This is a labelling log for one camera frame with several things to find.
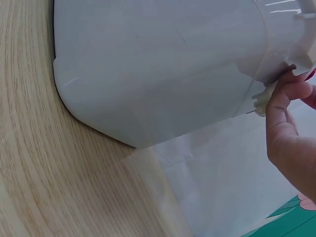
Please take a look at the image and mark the person's right hand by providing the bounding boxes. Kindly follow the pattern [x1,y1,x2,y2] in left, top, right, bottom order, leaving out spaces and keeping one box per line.
[266,71,316,206]

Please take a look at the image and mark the translucent white plastic bag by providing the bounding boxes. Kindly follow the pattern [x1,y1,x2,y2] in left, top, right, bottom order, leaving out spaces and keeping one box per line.
[118,0,316,237]

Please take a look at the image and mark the white plastic bin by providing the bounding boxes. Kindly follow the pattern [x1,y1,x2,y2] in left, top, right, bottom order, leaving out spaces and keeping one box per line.
[52,0,316,149]

